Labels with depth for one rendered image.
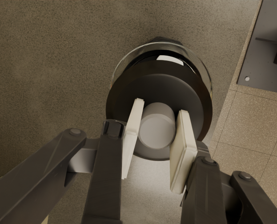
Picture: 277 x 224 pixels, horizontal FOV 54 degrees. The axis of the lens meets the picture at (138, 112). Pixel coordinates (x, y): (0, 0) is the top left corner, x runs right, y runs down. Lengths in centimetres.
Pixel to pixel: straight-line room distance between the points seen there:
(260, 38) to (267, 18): 9
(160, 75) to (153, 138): 5
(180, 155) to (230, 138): 146
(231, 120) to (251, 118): 11
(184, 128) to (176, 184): 4
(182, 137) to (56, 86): 42
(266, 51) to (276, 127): 43
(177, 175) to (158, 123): 5
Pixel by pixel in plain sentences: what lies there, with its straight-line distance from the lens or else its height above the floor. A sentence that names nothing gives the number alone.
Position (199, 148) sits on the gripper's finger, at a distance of 17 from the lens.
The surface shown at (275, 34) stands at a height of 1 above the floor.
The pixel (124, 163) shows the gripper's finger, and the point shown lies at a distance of 15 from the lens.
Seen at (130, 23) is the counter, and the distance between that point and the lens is 50.
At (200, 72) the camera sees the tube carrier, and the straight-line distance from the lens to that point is 28.
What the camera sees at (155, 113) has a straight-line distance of 19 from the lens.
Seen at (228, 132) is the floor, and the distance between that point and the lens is 159.
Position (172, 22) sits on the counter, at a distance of 50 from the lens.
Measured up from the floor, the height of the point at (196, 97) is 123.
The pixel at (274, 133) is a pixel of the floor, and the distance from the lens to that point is 167.
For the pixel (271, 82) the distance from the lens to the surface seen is 156.
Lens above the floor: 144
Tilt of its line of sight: 71 degrees down
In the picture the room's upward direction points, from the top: 163 degrees counter-clockwise
